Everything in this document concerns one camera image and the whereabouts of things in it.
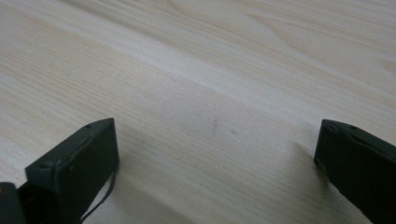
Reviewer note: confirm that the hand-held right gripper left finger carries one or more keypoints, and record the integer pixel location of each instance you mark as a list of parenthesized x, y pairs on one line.
[(77, 165)]

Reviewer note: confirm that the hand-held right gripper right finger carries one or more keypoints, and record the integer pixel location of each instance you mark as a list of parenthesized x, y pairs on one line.
[(358, 165)]

